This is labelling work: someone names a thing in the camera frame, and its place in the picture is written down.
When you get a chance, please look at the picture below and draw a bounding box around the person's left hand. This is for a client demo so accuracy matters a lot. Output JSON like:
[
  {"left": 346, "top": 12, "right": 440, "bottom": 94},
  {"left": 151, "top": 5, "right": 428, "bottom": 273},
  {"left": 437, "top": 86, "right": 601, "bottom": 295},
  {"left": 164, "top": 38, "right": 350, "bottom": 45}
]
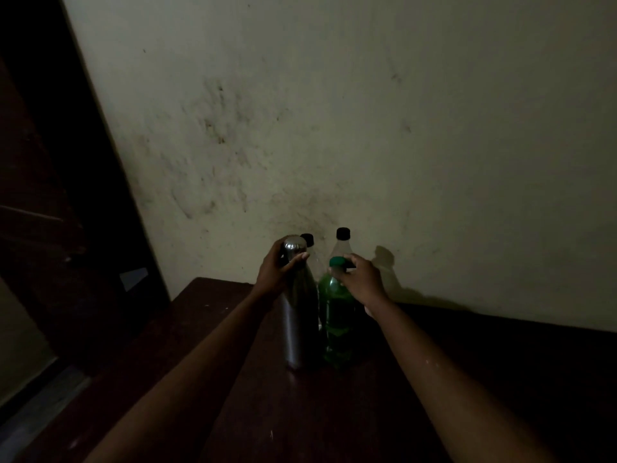
[{"left": 253, "top": 237, "right": 310, "bottom": 303}]

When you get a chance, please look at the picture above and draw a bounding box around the green plastic bottle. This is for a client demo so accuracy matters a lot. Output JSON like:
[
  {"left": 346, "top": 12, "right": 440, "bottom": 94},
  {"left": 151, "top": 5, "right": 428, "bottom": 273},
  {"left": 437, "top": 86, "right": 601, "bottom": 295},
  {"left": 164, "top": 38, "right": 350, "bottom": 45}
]
[{"left": 317, "top": 256, "right": 362, "bottom": 371}]

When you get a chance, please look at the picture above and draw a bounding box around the person's right hand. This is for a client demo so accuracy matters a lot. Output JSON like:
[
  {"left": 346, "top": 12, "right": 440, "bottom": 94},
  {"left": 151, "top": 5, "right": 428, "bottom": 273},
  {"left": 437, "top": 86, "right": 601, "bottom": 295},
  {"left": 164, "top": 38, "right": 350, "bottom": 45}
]
[{"left": 332, "top": 253, "right": 390, "bottom": 311}]

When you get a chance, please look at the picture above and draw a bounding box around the steel water bottle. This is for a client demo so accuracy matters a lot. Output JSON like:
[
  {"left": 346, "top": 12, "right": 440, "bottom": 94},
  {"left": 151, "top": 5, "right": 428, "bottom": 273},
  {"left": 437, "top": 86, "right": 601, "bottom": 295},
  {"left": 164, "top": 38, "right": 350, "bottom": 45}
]
[{"left": 281, "top": 234, "right": 322, "bottom": 373}]

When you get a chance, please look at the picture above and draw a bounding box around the person's left forearm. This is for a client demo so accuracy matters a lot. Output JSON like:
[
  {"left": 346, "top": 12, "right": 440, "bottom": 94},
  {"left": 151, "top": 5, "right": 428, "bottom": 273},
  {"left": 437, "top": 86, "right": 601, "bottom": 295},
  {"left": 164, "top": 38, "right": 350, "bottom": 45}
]
[{"left": 83, "top": 293, "right": 271, "bottom": 463}]

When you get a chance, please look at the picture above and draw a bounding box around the clear bottle with black cap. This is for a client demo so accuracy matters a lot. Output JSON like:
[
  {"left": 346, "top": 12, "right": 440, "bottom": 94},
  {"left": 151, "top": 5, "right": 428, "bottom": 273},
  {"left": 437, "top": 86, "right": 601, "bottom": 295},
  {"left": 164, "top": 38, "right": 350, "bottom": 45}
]
[
  {"left": 299, "top": 233, "right": 323, "bottom": 290},
  {"left": 328, "top": 227, "right": 358, "bottom": 273}
]

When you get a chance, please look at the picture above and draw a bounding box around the person's right forearm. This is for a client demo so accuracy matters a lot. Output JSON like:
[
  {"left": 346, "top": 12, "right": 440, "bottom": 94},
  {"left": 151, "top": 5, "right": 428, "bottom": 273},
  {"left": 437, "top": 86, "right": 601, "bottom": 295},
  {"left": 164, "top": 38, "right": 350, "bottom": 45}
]
[{"left": 364, "top": 298, "right": 560, "bottom": 463}]

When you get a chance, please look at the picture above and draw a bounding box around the dark wooden door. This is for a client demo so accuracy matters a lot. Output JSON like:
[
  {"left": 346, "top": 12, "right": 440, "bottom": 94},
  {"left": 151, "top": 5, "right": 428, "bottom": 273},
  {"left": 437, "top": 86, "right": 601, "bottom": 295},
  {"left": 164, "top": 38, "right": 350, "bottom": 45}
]
[{"left": 0, "top": 0, "right": 171, "bottom": 425}]

